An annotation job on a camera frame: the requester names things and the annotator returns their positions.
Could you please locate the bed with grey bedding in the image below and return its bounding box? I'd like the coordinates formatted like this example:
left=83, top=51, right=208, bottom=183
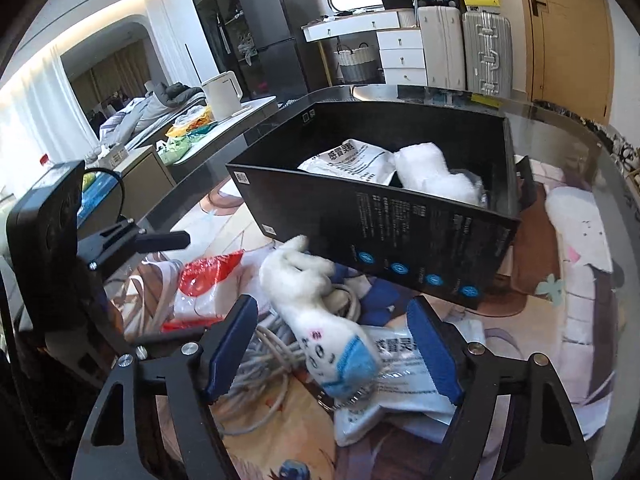
left=92, top=82, right=208, bottom=153

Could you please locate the white foam wrap bundle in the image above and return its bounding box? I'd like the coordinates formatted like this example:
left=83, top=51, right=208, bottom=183
left=392, top=142, right=483, bottom=206

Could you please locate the white plush toy blue mask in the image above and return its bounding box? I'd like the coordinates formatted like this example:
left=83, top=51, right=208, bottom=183
left=259, top=235, right=381, bottom=401

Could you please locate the white side counter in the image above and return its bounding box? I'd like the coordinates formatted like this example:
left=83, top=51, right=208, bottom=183
left=170, top=96, right=278, bottom=163

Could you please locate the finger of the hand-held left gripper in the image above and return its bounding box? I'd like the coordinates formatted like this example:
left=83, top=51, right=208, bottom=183
left=80, top=218, right=191, bottom=272

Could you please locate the black cardboard box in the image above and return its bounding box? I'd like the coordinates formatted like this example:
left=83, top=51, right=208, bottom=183
left=225, top=100, right=536, bottom=311

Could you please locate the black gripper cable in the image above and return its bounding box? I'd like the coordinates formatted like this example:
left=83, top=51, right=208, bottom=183
left=82, top=167, right=126, bottom=221

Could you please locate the yellow snack bag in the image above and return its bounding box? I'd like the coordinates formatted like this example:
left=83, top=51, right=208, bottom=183
left=166, top=105, right=213, bottom=138

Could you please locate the white dressing desk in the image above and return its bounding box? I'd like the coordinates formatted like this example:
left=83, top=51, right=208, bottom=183
left=302, top=10, right=428, bottom=88

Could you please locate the white medicine packet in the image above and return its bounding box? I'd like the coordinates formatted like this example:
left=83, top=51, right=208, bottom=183
left=297, top=138, right=398, bottom=186
left=332, top=325, right=458, bottom=447

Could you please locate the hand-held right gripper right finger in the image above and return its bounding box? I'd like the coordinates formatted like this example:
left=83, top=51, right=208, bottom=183
left=406, top=295, right=593, bottom=480

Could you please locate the green cloth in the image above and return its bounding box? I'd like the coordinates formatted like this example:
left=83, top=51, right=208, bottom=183
left=159, top=135, right=193, bottom=166

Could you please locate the silver suitcase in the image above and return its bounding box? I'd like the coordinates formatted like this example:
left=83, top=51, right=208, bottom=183
left=461, top=10, right=513, bottom=98

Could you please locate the tissue box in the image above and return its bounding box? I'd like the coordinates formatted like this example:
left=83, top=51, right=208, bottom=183
left=97, top=142, right=128, bottom=163

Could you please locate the white power cable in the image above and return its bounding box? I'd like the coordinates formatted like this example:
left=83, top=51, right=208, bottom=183
left=210, top=280, right=361, bottom=426

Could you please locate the white curtain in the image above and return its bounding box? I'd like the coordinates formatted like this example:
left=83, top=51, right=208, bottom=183
left=0, top=60, right=101, bottom=171

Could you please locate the black glass cabinet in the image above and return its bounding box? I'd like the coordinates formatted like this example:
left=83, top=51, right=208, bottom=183
left=182, top=0, right=261, bottom=106

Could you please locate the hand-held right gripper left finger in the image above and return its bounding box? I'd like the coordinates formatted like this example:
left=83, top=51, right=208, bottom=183
left=72, top=294, right=259, bottom=480

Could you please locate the white suitcase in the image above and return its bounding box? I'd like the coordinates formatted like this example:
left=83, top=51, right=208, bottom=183
left=417, top=5, right=468, bottom=92

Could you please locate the blue bag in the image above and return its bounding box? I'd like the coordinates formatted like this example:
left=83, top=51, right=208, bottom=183
left=80, top=180, right=123, bottom=218

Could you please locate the group of shoes on floor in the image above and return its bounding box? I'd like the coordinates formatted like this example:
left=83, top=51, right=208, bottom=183
left=607, top=130, right=640, bottom=176

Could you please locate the white electric kettle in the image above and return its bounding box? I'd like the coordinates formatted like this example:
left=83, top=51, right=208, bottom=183
left=201, top=72, right=246, bottom=120

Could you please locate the red white plastic bag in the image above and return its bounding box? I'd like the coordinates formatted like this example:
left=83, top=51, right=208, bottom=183
left=162, top=250, right=246, bottom=333

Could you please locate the wooden door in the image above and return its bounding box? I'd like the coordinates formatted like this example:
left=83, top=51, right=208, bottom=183
left=517, top=0, right=616, bottom=126

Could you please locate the grey white woven basket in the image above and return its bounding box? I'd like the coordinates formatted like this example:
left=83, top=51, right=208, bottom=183
left=334, top=44, right=383, bottom=84

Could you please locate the black refrigerator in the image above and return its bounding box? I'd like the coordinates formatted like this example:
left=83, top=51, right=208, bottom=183
left=236, top=0, right=326, bottom=103

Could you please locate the beige cabinet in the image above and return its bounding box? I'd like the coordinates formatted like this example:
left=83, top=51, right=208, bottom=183
left=82, top=146, right=176, bottom=221

